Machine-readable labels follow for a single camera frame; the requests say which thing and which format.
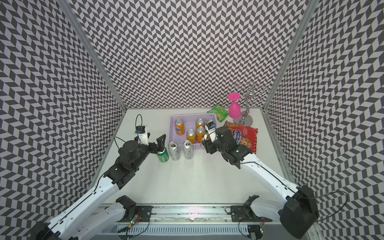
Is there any green snack packet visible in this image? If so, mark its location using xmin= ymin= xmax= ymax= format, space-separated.
xmin=207 ymin=105 xmax=229 ymax=122

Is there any red candy bag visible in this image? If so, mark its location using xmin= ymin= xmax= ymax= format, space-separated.
xmin=225 ymin=121 xmax=258 ymax=153

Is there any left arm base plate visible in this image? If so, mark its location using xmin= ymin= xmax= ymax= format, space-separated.
xmin=119 ymin=205 xmax=153 ymax=223

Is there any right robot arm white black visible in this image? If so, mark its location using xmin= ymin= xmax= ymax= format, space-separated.
xmin=202 ymin=126 xmax=320 ymax=239

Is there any orange fanta can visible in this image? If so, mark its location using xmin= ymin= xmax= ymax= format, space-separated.
xmin=175 ymin=119 xmax=185 ymax=136
xmin=186 ymin=129 xmax=197 ymax=144

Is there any aluminium mounting rail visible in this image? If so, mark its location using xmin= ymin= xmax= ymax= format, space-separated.
xmin=94 ymin=204 xmax=294 ymax=240

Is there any chrome glass holder stand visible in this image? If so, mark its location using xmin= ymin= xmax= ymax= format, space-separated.
xmin=234 ymin=83 xmax=269 ymax=127

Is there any orange soda can back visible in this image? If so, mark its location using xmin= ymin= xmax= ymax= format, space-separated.
xmin=196 ymin=119 xmax=205 ymax=130

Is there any green soda can silver top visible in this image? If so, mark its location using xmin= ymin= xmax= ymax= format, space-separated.
xmin=157 ymin=148 xmax=169 ymax=163

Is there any white monster can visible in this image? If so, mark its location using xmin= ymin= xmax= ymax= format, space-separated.
xmin=168 ymin=142 xmax=181 ymax=161
xmin=183 ymin=140 xmax=194 ymax=159

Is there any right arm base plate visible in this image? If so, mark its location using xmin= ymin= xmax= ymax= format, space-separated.
xmin=225 ymin=206 xmax=272 ymax=223

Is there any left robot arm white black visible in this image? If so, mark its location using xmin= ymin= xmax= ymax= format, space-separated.
xmin=30 ymin=135 xmax=166 ymax=240

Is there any orange schweppes can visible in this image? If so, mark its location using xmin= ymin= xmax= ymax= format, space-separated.
xmin=196 ymin=126 xmax=206 ymax=143

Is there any pink wine glass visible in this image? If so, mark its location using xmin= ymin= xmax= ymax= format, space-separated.
xmin=228 ymin=92 xmax=242 ymax=119

